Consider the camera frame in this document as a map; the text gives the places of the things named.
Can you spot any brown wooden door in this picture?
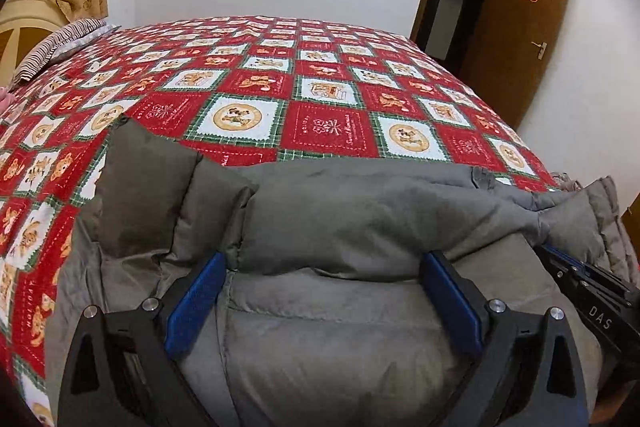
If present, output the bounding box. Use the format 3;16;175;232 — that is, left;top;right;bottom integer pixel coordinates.
457;0;574;130

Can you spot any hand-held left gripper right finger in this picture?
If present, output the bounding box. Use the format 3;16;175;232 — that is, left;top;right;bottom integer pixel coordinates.
420;251;591;427

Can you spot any cream wooden headboard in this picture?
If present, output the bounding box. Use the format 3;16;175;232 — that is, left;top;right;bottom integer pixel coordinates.
0;0;68;74

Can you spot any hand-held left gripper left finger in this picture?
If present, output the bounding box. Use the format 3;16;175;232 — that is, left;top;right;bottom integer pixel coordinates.
57;251;228;427

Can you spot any red printed bed sheet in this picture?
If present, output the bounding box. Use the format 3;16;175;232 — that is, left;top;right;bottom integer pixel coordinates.
0;16;562;427

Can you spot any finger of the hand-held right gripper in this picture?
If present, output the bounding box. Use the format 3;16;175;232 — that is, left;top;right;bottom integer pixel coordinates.
547;256;603;295
540;244;586;269

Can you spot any striped pillow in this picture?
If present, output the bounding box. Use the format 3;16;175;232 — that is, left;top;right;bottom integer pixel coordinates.
11;19;119;86

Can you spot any grey puffer jacket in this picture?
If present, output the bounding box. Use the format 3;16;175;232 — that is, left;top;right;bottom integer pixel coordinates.
45;117;640;427

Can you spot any crumpled clothes pile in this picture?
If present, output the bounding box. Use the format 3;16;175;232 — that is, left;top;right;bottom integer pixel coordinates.
550;172;586;194

